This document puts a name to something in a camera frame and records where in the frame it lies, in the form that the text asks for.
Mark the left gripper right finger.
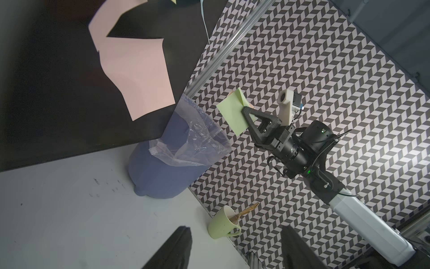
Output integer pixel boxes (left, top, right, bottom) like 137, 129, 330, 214
281, 225, 328, 269

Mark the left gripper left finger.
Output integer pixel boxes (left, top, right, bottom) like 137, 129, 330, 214
142, 226, 193, 269

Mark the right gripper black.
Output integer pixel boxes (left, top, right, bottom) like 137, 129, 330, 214
241, 106, 311, 168

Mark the green square sticky note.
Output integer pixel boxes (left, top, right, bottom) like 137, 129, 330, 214
217, 88, 255, 136

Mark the pink square sticky note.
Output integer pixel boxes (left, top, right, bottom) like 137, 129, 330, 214
99, 37, 175, 121

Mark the pink narrow sticky note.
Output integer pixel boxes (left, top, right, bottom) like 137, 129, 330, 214
88, 0, 148, 52

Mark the blue narrow sticky note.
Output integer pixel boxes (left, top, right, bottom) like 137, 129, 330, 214
200, 0, 210, 43

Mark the black computer monitor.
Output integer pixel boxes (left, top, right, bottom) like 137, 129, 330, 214
1, 1, 227, 171

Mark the wooden spoon in mug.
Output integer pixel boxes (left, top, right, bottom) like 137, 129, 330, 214
229, 202, 260, 223

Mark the clear plastic bin liner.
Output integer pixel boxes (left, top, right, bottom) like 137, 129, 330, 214
149, 95, 232, 167

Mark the blue trash bin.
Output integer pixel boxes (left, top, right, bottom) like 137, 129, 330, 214
128, 112, 210, 199

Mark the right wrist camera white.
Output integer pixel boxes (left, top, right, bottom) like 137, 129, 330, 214
278, 90, 303, 126

